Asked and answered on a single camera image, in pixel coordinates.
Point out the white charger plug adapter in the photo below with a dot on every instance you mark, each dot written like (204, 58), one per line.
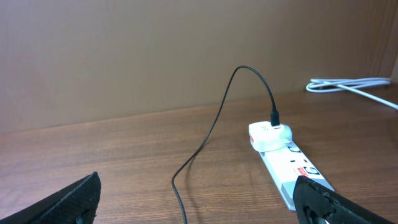
(264, 137)

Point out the white power strip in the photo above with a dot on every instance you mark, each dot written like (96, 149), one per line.
(285, 165)

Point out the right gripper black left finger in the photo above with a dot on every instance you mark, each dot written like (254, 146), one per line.
(76, 203)

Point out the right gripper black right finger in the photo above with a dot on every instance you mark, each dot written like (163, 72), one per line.
(316, 204)

